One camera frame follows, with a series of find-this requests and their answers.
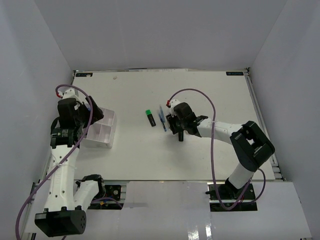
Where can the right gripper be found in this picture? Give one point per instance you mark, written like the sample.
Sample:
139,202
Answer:
171,119

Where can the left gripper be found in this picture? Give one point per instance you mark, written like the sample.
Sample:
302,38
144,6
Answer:
97,113

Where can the orange cap black highlighter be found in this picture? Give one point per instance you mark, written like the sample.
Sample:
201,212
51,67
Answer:
180,136

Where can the clear bottle blue cap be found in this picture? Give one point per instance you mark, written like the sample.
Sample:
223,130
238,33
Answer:
88,106

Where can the dark blue pen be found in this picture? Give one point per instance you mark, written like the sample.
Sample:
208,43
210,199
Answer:
161,121

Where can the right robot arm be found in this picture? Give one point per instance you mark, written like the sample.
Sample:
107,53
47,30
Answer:
250,144

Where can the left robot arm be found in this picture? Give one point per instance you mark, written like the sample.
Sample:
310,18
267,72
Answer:
64,212

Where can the white compartment tray front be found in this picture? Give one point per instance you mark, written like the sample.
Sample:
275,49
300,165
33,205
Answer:
98,136

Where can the light blue pen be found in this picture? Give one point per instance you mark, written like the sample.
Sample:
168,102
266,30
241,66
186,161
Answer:
162,114

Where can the green cap black highlighter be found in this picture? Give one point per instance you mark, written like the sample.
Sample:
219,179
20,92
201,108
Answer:
150,117

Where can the left black table label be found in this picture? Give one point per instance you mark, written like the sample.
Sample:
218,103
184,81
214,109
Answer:
83,74

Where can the black table label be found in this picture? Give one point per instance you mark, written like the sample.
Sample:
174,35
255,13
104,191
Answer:
234,73
83,74

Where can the right black table label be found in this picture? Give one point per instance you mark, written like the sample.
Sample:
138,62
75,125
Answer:
234,73

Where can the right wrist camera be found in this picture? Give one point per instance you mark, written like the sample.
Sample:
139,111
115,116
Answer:
171,103

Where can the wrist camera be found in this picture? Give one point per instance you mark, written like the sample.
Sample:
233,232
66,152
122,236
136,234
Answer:
171,103
70,95

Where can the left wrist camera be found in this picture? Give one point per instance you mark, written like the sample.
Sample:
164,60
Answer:
70,95

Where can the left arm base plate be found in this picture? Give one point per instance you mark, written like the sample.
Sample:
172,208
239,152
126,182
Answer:
110,191

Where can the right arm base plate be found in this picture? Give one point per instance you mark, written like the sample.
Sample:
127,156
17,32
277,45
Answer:
228,198

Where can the right aluminium rail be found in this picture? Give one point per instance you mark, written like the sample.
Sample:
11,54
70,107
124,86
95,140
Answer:
273,159

